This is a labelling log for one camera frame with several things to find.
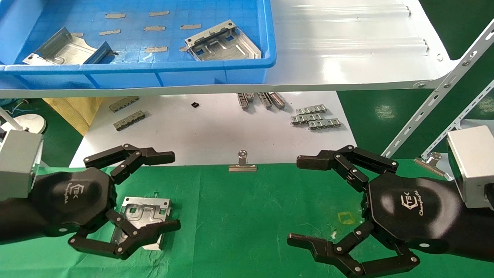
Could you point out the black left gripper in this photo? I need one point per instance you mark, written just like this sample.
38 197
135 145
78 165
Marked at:
73 200

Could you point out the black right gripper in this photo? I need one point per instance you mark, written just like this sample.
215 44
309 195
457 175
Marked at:
413 210

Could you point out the stamped sheet metal bracket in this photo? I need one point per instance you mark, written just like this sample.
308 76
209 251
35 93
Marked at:
144 210
227 48

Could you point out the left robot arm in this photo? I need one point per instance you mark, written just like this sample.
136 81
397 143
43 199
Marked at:
19 222

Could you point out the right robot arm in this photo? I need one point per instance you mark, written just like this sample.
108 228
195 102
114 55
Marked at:
474 231

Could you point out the grey metal clip strip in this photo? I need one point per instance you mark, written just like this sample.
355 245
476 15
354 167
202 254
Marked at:
123 104
129 120
265 100
311 109
244 100
305 118
277 100
325 124

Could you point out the green table cloth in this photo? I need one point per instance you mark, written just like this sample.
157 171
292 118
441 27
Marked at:
247 216

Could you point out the silver binder clip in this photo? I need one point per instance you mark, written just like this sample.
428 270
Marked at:
242 167
430 163

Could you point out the yellow woven bag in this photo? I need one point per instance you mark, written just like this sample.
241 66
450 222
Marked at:
73 110

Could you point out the blue plastic bin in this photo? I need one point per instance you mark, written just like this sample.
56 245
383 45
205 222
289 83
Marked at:
127 75

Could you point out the white round stand base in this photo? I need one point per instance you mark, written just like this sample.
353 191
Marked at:
29 122

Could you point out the white perforated angle bar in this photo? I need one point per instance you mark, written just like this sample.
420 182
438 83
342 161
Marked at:
440 90
456 124

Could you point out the white metal shelf panel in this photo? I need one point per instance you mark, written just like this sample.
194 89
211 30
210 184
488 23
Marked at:
347 58

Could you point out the bent sheet metal part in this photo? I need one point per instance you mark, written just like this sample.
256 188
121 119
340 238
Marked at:
65 50

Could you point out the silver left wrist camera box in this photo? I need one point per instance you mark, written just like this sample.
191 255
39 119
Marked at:
17 164

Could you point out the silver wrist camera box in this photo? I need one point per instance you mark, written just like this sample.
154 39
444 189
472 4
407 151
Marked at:
17 164
472 162

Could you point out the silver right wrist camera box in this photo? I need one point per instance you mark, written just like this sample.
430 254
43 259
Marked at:
472 162

